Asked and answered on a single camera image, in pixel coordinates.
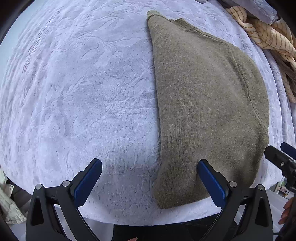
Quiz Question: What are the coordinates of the olive knit sweater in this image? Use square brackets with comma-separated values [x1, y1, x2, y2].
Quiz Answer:
[147, 11, 269, 209]

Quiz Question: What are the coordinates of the person right hand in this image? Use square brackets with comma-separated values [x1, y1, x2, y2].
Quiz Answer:
[278, 197, 294, 225]

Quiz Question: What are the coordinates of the white striped cloth pile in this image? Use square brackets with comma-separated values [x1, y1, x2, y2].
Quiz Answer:
[0, 169, 27, 225]

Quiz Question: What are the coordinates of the cream striped garment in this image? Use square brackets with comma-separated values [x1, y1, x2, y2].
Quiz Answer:
[226, 6, 295, 103]

